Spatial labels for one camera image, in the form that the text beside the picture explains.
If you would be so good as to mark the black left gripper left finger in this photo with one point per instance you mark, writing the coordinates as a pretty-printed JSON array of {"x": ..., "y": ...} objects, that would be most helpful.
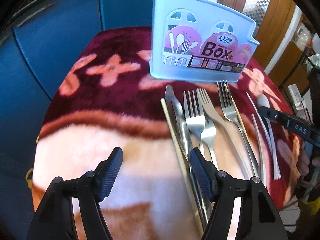
[{"x": 54, "y": 218}]

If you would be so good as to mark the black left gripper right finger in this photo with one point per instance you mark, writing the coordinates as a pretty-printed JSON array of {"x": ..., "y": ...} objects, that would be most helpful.
[{"x": 258, "y": 219}]

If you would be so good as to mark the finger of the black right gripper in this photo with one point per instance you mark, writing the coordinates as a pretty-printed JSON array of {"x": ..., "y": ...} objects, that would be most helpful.
[{"x": 290, "y": 122}]

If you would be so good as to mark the white plastic spoon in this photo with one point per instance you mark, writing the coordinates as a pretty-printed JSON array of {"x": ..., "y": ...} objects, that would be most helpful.
[{"x": 262, "y": 100}]

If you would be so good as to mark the blue kitchen base cabinets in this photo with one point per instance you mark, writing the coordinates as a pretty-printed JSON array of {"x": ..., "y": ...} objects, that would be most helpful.
[{"x": 38, "y": 48}]

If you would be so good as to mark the white power strip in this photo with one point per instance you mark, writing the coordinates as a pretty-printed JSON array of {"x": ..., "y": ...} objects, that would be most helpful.
[{"x": 297, "y": 100}]

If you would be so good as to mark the steel chopstick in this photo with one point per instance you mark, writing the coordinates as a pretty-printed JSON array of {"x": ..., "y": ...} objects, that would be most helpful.
[{"x": 262, "y": 166}]

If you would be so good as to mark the steel fork right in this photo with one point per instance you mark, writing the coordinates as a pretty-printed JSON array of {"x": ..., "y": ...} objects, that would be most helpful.
[{"x": 230, "y": 114}]

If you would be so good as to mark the steel fork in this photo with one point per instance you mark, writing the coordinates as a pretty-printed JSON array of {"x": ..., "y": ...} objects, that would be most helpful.
[
  {"x": 194, "y": 115},
  {"x": 230, "y": 114},
  {"x": 217, "y": 119}
]

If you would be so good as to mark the steel fork middle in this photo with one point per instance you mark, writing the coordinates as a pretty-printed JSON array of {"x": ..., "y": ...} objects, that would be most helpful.
[{"x": 217, "y": 119}]

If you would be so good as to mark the steel fork left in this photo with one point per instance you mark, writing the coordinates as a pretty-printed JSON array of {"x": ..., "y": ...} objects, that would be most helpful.
[{"x": 194, "y": 115}]

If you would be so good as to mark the steel table knife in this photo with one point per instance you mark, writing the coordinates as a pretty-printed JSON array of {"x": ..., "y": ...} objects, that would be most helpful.
[{"x": 176, "y": 115}]

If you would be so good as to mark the red floral plush tablecloth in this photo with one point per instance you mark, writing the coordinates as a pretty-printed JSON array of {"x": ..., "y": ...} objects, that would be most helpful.
[{"x": 108, "y": 99}]

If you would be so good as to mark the light blue utensil box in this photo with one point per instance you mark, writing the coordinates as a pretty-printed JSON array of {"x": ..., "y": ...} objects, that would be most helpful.
[{"x": 200, "y": 40}]

